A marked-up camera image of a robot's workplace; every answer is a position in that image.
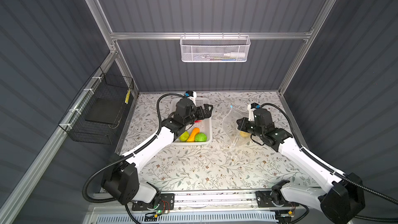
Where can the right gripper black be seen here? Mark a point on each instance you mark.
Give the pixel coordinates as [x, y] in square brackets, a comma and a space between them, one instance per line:
[241, 126]

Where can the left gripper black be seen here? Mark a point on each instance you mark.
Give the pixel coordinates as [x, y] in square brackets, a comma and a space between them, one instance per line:
[207, 113]

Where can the yellow wrinkled fruit toy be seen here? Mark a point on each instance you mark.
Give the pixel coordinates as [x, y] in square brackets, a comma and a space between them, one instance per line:
[244, 134]

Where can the clear zip top bag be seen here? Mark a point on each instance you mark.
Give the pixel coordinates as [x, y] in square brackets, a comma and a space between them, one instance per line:
[229, 126]

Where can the green pear toy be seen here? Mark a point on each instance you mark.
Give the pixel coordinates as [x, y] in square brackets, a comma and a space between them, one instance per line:
[184, 137]

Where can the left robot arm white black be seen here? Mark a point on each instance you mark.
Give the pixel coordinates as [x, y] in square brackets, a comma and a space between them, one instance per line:
[122, 181]

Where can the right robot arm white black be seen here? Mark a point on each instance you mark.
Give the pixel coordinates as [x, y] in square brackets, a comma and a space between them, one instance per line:
[340, 197]

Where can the orange carrot toy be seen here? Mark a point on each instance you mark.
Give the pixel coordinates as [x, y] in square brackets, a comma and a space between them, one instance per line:
[194, 132]

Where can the green lime toy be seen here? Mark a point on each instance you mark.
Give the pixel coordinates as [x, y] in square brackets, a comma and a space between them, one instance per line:
[200, 137]

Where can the white tube in basket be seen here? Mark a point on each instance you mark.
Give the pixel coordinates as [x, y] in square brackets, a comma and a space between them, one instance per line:
[235, 55]

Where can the yellow marker pen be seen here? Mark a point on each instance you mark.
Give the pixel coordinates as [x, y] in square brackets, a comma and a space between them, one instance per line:
[127, 97]

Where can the black pad in basket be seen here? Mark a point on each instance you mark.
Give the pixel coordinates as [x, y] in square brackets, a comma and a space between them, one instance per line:
[104, 111]

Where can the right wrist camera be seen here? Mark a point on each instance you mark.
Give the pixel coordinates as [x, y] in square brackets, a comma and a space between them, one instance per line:
[251, 108]

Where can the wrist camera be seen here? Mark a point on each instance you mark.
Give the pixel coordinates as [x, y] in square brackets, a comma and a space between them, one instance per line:
[251, 108]
[192, 95]

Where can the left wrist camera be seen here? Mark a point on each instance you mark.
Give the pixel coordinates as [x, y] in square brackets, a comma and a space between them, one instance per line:
[192, 95]

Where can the white wire wall basket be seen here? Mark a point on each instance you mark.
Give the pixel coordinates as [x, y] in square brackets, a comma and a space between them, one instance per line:
[207, 49]

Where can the aluminium front rail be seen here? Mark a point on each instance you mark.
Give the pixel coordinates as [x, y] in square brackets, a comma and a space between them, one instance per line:
[243, 199]

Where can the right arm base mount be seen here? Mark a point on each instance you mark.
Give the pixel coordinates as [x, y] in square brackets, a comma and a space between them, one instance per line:
[273, 197]

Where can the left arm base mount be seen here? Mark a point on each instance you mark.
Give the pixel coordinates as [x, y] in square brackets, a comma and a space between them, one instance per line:
[161, 202]

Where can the black wire wall basket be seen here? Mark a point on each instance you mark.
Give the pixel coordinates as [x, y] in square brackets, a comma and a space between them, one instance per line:
[106, 86]

